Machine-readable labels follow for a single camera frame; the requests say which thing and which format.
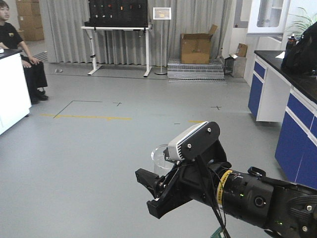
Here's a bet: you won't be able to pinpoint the stacked cardboard boxes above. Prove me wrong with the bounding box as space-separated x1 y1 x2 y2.
16 0 44 41

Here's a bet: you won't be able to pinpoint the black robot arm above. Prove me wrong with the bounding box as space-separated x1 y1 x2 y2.
136 139 317 238

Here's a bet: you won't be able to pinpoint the black water bottle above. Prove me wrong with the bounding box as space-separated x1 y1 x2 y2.
283 34 297 66

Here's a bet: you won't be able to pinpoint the green plant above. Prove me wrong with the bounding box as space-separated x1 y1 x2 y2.
285 6 317 38

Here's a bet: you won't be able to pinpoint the black bag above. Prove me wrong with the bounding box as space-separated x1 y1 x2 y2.
281 23 317 75

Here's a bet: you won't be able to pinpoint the black pegboard panel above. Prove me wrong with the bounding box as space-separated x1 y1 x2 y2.
84 0 149 28

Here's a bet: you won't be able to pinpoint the seated person in black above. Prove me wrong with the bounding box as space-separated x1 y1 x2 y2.
0 0 49 105

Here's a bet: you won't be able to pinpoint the sign stand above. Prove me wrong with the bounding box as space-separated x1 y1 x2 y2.
153 7 172 75

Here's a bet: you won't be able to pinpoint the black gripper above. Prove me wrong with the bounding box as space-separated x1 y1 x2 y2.
135 140 231 219

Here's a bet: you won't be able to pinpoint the white counter at left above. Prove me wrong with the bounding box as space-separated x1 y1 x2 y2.
0 49 31 133

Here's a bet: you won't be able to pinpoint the small cardboard box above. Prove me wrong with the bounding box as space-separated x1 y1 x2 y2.
229 43 248 59

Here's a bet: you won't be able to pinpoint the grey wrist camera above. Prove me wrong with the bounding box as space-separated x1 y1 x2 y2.
164 121 220 163

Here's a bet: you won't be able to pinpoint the grey curtain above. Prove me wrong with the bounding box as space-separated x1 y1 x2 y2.
40 0 236 66

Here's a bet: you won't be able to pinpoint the clear glass beaker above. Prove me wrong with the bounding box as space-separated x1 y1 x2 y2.
151 144 178 176

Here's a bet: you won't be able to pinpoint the white wall cabinet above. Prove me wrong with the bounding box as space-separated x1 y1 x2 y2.
247 0 290 37

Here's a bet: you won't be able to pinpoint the large cardboard box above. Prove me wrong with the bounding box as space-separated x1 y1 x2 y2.
180 24 218 64

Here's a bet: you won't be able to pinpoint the stacked metal grates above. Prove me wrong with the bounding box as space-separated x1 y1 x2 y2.
167 59 225 82

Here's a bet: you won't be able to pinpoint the white standing desk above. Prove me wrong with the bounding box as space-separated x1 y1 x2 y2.
81 24 153 77

